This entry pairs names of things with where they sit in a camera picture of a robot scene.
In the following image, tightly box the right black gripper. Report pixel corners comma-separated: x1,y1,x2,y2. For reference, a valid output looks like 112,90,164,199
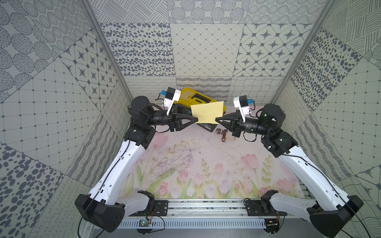
215,110,270,138

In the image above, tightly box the yellow square paper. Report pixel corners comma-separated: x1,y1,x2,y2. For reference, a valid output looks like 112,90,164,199
191,101,224,124

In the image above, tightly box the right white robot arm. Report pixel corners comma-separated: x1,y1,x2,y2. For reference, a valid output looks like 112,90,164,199
215,104,364,238

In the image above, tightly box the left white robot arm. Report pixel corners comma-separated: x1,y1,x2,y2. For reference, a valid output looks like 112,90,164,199
75,96,198,233

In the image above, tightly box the brown brass water tap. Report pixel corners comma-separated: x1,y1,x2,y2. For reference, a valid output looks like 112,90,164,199
216,129,228,142

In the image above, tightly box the yellow black toolbox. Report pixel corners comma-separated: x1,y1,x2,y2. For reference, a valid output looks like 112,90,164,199
175,88,226,132

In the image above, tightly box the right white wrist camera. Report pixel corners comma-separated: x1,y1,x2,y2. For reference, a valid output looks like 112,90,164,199
233,95,255,123

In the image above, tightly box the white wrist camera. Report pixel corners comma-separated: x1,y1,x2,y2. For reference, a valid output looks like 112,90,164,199
161,87,181,116
233,95,255,123

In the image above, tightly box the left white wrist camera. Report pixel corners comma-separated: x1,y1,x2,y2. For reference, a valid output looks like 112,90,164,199
161,87,181,116

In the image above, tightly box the aluminium mounting rail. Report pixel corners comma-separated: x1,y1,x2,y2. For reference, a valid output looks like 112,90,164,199
85,198,330,221

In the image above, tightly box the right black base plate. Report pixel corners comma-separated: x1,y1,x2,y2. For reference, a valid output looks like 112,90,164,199
243,198,287,217

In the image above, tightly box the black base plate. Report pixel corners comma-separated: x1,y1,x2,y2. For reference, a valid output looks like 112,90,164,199
130,200,169,217
243,198,287,217

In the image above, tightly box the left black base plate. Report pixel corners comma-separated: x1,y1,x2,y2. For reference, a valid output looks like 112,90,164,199
130,200,169,217

